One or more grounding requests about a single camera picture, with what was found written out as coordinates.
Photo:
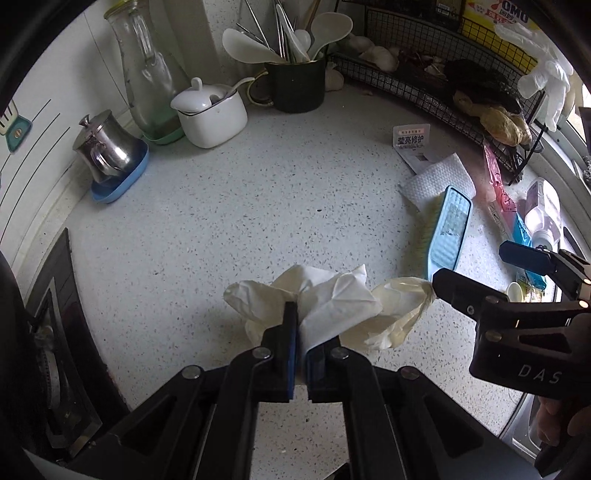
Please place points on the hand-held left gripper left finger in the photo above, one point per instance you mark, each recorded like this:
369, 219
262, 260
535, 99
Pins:
291, 364

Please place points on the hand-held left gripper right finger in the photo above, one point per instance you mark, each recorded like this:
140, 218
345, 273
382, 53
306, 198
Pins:
316, 374

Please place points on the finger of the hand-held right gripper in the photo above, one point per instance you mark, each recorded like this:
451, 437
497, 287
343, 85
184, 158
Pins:
461, 295
526, 256

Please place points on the cream latex glove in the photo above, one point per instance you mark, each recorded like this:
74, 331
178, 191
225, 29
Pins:
397, 300

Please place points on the white tissue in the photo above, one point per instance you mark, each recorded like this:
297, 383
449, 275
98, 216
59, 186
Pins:
337, 304

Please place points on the pink and blue plastic wrapper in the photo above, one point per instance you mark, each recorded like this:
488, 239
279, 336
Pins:
496, 184

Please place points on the person's right hand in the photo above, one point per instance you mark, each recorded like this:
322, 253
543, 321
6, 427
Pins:
554, 415

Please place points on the small clear plastic bottle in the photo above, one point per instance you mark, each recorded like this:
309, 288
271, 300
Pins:
545, 207

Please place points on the blue scrubbing brush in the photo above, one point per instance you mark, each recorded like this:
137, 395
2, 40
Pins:
448, 230

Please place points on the stainless steel sink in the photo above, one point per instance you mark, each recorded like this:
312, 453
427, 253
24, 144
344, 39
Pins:
521, 424

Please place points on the dark steel wool scrubber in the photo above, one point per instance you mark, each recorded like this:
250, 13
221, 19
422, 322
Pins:
586, 167

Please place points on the white paper towel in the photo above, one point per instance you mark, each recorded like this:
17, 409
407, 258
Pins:
438, 177

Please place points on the ginger root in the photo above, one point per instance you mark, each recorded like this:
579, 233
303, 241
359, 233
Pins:
498, 122

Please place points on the white printed sachet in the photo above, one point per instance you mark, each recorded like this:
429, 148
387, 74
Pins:
411, 141

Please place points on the clear plastic glove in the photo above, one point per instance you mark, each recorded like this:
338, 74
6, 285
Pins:
549, 78

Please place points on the black cloth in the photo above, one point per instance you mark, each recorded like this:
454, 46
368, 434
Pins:
480, 78

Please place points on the blue saucer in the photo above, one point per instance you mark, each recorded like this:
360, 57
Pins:
129, 180

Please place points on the garlic bulb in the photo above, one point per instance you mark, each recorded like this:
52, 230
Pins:
360, 44
334, 78
381, 57

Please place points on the black gas stove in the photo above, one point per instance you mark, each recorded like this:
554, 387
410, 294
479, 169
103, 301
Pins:
60, 277

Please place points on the white ceramic jar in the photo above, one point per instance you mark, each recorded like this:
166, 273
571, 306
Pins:
212, 124

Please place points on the green saucer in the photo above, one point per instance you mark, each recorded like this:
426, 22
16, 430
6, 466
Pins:
166, 137

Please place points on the dark sauce bottle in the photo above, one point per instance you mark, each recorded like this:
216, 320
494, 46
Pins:
448, 8

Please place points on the dark green mug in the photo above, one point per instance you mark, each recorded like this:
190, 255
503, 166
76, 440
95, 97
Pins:
295, 87

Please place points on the small stainless steel pot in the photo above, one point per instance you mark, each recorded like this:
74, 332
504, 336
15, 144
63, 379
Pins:
111, 147

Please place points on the white rice paddle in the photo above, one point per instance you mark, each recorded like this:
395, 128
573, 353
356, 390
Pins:
249, 46
330, 27
300, 48

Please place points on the glass jar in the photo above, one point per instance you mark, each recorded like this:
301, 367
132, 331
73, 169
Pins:
147, 92

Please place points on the bundle of metal chopsticks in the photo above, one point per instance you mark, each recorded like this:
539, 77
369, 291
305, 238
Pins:
280, 41

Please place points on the window frame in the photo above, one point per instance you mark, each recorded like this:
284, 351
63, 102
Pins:
577, 138

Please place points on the kitchen wall sticker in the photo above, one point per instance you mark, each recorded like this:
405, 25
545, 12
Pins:
16, 129

